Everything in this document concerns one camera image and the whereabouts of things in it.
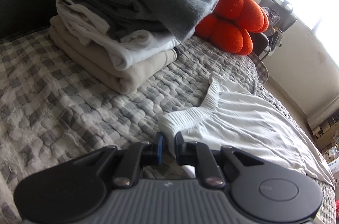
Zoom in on grey checked quilt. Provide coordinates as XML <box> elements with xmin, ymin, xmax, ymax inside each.
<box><xmin>0</xmin><ymin>28</ymin><xmax>337</xmax><ymax>224</ymax></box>

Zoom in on wooden shelf unit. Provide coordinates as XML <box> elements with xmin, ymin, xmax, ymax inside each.
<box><xmin>313</xmin><ymin>115</ymin><xmax>339</xmax><ymax>161</ymax></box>

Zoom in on white office chair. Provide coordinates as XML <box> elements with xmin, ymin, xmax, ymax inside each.
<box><xmin>253</xmin><ymin>0</ymin><xmax>297</xmax><ymax>61</ymax></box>

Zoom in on grey backpack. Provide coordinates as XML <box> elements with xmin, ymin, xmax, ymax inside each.
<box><xmin>263</xmin><ymin>7</ymin><xmax>281</xmax><ymax>36</ymax></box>

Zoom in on beige folded garment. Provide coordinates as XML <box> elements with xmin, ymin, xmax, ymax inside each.
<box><xmin>49</xmin><ymin>15</ymin><xmax>177</xmax><ymax>94</ymax></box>

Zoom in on white cardboard box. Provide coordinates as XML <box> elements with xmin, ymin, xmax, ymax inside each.
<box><xmin>327</xmin><ymin>155</ymin><xmax>339</xmax><ymax>182</ymax></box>

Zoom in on orange flower cushion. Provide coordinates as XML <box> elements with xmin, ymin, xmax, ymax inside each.
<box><xmin>188</xmin><ymin>0</ymin><xmax>269</xmax><ymax>56</ymax></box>

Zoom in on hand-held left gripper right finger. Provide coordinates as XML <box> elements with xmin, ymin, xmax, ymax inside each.
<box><xmin>175</xmin><ymin>131</ymin><xmax>268</xmax><ymax>186</ymax></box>

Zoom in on white folded garment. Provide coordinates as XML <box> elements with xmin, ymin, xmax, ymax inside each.
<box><xmin>56</xmin><ymin>0</ymin><xmax>181</xmax><ymax>71</ymax></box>

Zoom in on white pants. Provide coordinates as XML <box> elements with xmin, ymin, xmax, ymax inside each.
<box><xmin>158</xmin><ymin>72</ymin><xmax>335</xmax><ymax>187</ymax></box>

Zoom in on grey curtain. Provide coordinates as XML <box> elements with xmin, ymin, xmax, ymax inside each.
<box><xmin>307</xmin><ymin>97</ymin><xmax>339</xmax><ymax>129</ymax></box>

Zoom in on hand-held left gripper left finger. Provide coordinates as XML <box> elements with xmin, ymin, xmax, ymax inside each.
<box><xmin>70</xmin><ymin>132</ymin><xmax>163</xmax><ymax>186</ymax></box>

